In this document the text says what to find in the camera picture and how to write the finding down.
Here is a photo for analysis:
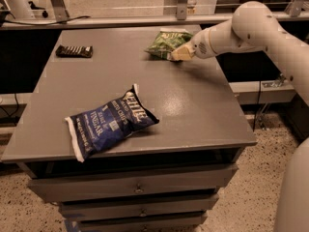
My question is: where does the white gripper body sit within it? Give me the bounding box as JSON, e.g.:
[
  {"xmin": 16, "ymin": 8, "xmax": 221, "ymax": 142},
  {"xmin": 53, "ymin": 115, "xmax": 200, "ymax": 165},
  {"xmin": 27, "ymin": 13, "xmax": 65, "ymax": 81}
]
[{"xmin": 189, "ymin": 28, "xmax": 216, "ymax": 59}]

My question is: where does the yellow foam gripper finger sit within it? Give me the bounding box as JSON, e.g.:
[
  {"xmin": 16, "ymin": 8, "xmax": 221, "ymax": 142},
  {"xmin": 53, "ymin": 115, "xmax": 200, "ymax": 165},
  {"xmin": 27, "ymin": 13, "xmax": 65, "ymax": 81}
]
[{"xmin": 170, "ymin": 44, "xmax": 194, "ymax": 61}]

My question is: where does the green jalapeno chip bag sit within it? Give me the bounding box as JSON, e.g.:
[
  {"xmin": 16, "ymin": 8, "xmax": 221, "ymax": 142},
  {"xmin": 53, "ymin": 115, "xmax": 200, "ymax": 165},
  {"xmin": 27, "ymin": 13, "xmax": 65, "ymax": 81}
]
[{"xmin": 145, "ymin": 28, "xmax": 193, "ymax": 61}]

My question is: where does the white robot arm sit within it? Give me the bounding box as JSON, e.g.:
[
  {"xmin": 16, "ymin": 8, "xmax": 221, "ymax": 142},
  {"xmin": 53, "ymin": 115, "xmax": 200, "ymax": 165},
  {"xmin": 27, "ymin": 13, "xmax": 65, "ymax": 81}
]
[{"xmin": 171, "ymin": 1, "xmax": 309, "ymax": 232}]

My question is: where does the rxbar chocolate bar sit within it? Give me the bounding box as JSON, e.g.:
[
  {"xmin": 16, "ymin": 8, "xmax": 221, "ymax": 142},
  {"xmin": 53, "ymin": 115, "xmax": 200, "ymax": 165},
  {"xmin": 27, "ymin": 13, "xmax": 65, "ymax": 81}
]
[{"xmin": 56, "ymin": 45, "xmax": 93, "ymax": 58}]

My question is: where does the blue kettle chip bag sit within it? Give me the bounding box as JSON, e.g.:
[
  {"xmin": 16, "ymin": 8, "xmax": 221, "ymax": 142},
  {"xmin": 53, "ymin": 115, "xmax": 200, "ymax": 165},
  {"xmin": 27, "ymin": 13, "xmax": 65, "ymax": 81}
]
[{"xmin": 65, "ymin": 84, "xmax": 159, "ymax": 162}]

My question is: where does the grey drawer cabinet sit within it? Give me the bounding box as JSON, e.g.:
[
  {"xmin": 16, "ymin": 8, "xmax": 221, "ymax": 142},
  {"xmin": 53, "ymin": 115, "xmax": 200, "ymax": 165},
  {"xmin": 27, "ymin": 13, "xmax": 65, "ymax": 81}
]
[{"xmin": 3, "ymin": 27, "xmax": 255, "ymax": 232}]

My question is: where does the top drawer knob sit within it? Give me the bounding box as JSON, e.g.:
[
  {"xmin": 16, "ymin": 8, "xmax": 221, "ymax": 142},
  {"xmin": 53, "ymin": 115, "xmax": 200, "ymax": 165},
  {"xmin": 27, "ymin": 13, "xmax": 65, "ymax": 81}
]
[{"xmin": 134, "ymin": 186, "xmax": 144, "ymax": 194}]

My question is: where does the drawer knob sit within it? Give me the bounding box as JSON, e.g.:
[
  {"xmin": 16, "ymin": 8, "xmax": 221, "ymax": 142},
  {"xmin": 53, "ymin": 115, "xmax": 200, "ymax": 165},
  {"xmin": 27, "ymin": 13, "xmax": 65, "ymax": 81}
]
[
  {"xmin": 139, "ymin": 211, "xmax": 147, "ymax": 218},
  {"xmin": 134, "ymin": 186, "xmax": 144, "ymax": 194}
]

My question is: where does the black cable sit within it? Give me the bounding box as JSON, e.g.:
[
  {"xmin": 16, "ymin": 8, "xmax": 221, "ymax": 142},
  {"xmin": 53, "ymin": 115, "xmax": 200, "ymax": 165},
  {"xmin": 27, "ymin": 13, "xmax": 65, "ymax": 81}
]
[{"xmin": 3, "ymin": 14, "xmax": 91, "ymax": 26}]

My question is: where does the grey metal rail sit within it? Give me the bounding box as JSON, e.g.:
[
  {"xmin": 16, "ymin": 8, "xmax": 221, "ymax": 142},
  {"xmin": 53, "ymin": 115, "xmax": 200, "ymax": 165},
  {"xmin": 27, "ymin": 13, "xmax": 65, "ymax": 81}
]
[{"xmin": 0, "ymin": 11, "xmax": 309, "ymax": 31}]

